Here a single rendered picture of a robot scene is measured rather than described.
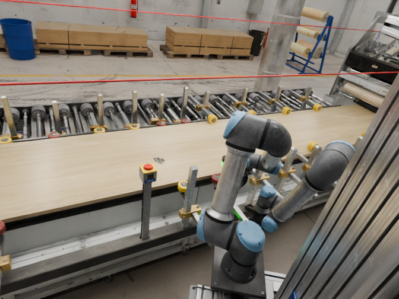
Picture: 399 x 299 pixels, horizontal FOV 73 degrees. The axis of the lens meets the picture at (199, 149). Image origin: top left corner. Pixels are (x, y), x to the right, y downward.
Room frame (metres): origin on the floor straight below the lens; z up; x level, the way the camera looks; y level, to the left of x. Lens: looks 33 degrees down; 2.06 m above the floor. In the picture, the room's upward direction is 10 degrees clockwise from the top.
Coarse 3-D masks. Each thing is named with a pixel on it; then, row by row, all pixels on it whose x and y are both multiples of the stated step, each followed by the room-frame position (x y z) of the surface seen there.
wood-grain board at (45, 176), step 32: (160, 128) 1.99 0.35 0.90; (192, 128) 2.09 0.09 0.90; (224, 128) 2.19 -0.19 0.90; (288, 128) 2.41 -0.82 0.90; (320, 128) 2.54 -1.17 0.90; (352, 128) 2.67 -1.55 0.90; (0, 160) 1.27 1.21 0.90; (32, 160) 1.32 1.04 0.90; (64, 160) 1.37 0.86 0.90; (96, 160) 1.43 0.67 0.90; (128, 160) 1.48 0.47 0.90; (192, 160) 1.61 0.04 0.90; (0, 192) 1.01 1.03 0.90; (32, 192) 1.05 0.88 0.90; (64, 192) 1.09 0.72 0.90; (96, 192) 1.14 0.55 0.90; (128, 192) 1.18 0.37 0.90
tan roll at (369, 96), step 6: (342, 84) 3.72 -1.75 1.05; (348, 84) 3.62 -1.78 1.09; (354, 84) 3.61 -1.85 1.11; (348, 90) 3.57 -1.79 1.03; (354, 90) 3.50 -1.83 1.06; (360, 90) 3.46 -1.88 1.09; (366, 90) 3.43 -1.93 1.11; (360, 96) 3.42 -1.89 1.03; (366, 96) 3.35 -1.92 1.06; (372, 96) 3.31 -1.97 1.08; (378, 96) 3.28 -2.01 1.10; (372, 102) 3.27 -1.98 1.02; (378, 102) 3.22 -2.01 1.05
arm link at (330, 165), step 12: (324, 156) 0.90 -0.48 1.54; (336, 156) 0.89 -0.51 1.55; (312, 168) 0.88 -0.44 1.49; (324, 168) 0.85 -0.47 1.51; (336, 168) 0.85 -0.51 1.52; (312, 180) 0.85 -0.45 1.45; (324, 180) 0.83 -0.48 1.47; (336, 180) 0.85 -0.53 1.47; (300, 192) 0.87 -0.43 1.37; (312, 192) 0.85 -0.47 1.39; (288, 204) 0.88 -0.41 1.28; (300, 204) 0.86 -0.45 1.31; (276, 216) 0.89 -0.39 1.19; (288, 216) 0.88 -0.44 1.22; (264, 228) 0.89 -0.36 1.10; (276, 228) 0.87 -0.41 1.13
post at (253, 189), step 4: (256, 172) 1.44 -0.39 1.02; (260, 172) 1.43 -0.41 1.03; (256, 176) 1.43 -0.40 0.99; (260, 176) 1.44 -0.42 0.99; (252, 188) 1.43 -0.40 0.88; (256, 188) 1.44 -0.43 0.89; (248, 192) 1.45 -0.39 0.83; (252, 192) 1.43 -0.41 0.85; (248, 196) 1.44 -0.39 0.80; (252, 196) 1.43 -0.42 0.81; (248, 200) 1.44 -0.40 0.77; (252, 200) 1.44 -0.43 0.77
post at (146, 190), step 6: (144, 186) 1.03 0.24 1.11; (150, 186) 1.04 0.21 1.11; (144, 192) 1.03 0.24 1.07; (150, 192) 1.04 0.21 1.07; (144, 198) 1.02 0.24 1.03; (150, 198) 1.04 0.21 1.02; (144, 204) 1.02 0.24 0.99; (150, 204) 1.04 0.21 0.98; (144, 210) 1.02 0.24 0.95; (144, 216) 1.02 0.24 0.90; (144, 222) 1.02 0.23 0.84; (144, 228) 1.02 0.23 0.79; (144, 234) 1.03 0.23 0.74
